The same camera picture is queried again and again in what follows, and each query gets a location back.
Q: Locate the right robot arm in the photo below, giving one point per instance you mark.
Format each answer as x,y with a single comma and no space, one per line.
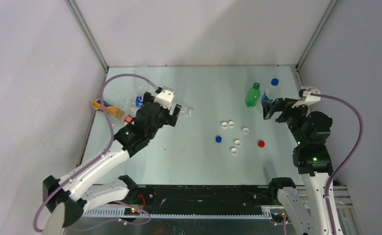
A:
311,158

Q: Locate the green bottle cap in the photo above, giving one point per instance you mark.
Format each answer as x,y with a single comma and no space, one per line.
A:
256,86

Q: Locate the clear crushed plastic bottle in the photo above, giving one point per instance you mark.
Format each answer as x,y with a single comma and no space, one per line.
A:
270,93

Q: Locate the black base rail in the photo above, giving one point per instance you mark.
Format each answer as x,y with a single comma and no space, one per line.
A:
202,199

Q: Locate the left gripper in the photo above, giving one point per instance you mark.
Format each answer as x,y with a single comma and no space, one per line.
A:
170,119

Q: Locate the clear bottle with red ring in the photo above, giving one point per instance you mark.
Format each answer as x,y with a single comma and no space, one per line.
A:
128,119

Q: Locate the orange bottle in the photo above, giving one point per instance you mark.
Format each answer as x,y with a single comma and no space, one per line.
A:
112,110

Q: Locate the clear ribbed plastic bottle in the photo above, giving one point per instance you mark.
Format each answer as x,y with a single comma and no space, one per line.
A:
186,110

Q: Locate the green plastic bottle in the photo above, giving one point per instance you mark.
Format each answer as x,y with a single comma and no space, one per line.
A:
252,97

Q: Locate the blue bottle cap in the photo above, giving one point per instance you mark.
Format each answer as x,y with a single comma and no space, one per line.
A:
274,82
218,139

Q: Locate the white cable duct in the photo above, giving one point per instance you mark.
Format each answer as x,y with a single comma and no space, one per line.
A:
128,212

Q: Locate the clear bottle with blue label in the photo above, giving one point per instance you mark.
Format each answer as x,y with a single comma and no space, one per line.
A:
132,103

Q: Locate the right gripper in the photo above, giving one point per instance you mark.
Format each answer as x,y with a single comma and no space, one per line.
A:
285,104

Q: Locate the white bottle cap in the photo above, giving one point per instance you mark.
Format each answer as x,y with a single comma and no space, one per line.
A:
231,124
224,125
245,130
234,151

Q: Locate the red bottle cap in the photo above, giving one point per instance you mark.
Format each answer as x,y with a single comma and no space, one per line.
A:
261,143

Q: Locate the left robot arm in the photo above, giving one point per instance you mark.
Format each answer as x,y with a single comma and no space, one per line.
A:
73,194

